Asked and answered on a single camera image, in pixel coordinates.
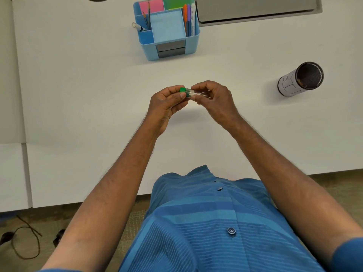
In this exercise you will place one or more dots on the grey laptop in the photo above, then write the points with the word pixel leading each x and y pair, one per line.
pixel 255 8

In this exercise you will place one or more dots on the person's left thumb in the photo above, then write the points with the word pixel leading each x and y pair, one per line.
pixel 178 95

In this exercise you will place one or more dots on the white pen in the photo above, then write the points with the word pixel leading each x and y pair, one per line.
pixel 193 19

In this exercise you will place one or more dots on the clear tube with green cap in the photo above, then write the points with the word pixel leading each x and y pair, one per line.
pixel 195 93

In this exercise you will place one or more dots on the blue desk organizer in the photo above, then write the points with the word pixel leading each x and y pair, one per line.
pixel 173 48

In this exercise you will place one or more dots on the person's right thumb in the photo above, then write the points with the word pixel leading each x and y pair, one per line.
pixel 200 99

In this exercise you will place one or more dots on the white cylinder container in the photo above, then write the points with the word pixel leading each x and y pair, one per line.
pixel 297 80

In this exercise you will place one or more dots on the blue striped shirt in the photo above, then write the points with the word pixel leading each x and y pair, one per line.
pixel 209 229

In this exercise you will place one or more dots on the person's left forearm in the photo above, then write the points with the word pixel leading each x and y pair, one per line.
pixel 105 201

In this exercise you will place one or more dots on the person's right hand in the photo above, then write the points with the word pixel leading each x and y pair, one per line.
pixel 221 103

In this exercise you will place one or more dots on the pink sticky note pad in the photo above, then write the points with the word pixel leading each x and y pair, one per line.
pixel 154 5

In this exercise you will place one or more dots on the person's left hand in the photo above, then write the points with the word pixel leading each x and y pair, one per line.
pixel 161 109

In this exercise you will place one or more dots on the purple pen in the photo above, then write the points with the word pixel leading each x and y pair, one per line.
pixel 189 21

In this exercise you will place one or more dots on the green sticky note pad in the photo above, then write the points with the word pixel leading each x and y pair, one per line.
pixel 177 2

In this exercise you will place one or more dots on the white marker with black cap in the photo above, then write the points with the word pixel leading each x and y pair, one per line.
pixel 138 26

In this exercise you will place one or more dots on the black chair caster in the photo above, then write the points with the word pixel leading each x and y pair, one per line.
pixel 6 237
pixel 58 237

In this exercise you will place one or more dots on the person's right forearm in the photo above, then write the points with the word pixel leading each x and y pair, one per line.
pixel 295 189

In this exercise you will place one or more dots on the thin paint brush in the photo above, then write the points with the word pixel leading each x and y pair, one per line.
pixel 149 14
pixel 145 19

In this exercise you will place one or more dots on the blue sticky note pad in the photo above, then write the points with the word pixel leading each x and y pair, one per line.
pixel 167 25

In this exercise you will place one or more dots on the orange pen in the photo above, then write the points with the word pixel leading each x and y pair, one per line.
pixel 185 19

